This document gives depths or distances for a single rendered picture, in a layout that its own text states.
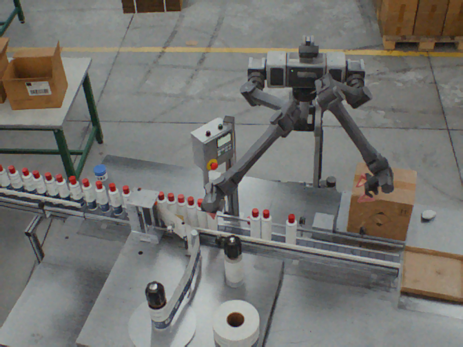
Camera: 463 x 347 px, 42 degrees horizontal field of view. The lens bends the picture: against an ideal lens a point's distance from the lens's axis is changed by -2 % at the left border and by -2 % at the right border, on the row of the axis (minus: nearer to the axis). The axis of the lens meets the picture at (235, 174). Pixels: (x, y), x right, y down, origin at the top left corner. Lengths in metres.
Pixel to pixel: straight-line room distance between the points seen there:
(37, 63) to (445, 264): 2.92
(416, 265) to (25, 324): 1.89
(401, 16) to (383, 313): 3.64
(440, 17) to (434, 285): 3.51
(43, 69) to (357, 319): 2.73
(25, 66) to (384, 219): 2.66
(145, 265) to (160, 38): 3.68
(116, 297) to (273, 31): 4.01
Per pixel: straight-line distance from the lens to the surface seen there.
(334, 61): 3.15
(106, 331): 2.88
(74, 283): 3.14
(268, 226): 3.00
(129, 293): 2.97
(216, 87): 5.58
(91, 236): 3.31
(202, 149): 2.77
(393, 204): 3.02
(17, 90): 4.29
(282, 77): 3.16
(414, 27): 6.13
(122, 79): 5.84
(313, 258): 3.06
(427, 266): 3.16
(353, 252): 3.08
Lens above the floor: 3.26
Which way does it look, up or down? 44 degrees down
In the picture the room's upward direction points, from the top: 3 degrees counter-clockwise
